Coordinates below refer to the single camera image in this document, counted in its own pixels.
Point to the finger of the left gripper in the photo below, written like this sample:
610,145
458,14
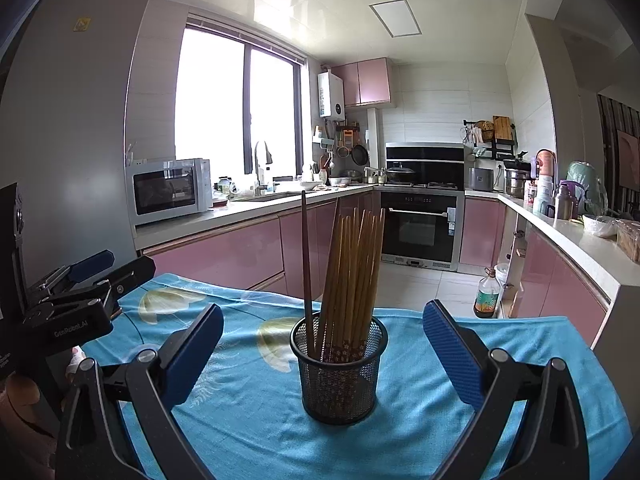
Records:
64,278
98,296

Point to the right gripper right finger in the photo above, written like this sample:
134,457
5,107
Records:
461,352

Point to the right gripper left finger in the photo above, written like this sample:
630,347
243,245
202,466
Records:
185,353

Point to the light wooden chopstick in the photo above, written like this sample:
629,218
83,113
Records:
334,258

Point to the dark wooden chopstick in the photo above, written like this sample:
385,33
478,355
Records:
309,313

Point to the chrome kitchen faucet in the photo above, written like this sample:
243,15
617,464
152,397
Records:
262,160

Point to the left hand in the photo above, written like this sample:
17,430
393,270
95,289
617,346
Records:
28,435

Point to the oil bottle on floor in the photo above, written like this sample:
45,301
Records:
488,295

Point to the blue floral tablecloth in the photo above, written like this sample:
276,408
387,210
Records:
245,416

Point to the white microwave oven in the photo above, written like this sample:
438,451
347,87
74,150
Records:
159,191

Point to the pink lower cabinets right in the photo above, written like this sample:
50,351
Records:
544,279

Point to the pink cabinets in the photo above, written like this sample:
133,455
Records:
544,279
259,248

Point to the black mesh utensil holder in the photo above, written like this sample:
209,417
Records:
339,394

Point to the pink lower cabinets left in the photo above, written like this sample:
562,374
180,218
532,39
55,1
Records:
259,248

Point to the black built-in oven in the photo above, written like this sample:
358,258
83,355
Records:
423,227

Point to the steel stock pot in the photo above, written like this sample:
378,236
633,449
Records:
515,182

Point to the black range hood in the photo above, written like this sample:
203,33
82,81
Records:
426,164

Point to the grey refrigerator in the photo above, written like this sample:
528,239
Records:
63,114

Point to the pink thermos jug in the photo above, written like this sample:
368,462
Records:
545,164

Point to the black dish rack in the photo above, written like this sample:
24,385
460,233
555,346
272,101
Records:
490,139

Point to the black frying pan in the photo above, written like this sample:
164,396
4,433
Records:
360,155

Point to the white water heater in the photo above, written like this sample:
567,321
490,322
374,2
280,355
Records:
331,96

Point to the ceiling light panel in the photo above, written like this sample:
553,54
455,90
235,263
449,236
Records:
397,18

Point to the window with dark frame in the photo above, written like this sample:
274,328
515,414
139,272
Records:
232,97

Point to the pink wall cabinet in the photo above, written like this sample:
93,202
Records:
367,83

